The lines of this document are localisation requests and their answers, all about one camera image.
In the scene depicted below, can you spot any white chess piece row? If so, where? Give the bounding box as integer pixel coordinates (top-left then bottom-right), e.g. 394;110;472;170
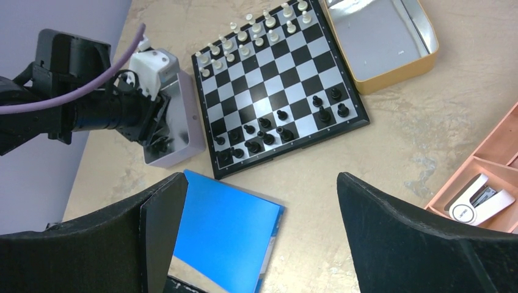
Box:
192;1;328;85

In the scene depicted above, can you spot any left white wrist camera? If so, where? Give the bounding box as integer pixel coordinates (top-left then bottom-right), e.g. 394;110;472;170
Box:
125;36;180;101

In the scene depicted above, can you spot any black pawn a-file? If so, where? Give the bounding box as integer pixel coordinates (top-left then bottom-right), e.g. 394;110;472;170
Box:
330;87;342;101

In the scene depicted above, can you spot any white small device in organizer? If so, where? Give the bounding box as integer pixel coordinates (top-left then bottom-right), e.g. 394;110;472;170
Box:
445;173;516;226

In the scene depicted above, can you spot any black and silver chessboard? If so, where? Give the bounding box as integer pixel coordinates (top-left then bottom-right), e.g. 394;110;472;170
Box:
194;1;370;179

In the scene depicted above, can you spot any gold rectangular metal tin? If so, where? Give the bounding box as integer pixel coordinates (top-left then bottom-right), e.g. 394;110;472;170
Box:
321;0;439;95

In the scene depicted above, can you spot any blue folder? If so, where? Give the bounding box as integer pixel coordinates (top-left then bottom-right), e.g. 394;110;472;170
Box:
173;170;285;292

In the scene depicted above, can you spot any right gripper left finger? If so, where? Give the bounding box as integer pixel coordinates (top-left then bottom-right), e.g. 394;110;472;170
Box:
1;173;188;292

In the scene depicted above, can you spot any pile of black chess pieces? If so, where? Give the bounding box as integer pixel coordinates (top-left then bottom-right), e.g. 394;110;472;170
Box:
151;136;172;153

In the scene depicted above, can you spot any black chess piece corner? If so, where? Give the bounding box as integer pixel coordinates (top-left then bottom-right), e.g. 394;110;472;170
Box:
337;103;350;118

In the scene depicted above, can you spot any orange plastic tiered organizer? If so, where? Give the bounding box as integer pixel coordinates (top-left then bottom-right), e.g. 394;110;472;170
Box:
425;106;517;234

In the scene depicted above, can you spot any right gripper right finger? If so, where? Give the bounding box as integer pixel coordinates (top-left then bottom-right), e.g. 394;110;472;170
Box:
337;172;517;292

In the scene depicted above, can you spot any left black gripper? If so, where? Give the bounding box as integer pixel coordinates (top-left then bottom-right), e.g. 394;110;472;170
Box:
70;90;170;147

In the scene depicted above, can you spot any black chess rook corner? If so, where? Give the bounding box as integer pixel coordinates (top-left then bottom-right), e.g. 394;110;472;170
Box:
217;150;232;164

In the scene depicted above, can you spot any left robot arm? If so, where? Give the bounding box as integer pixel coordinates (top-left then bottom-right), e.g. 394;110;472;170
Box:
1;25;169;154

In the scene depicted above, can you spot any black pawn b-file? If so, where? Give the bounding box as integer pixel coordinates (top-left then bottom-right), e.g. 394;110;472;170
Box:
312;95;323;107

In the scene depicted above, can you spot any black chess piece d-file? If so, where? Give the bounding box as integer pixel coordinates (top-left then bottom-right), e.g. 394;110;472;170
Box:
276;126;294;143

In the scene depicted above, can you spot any black chess knight g-file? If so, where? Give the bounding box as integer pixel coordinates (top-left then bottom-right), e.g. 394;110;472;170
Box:
230;147;244;159

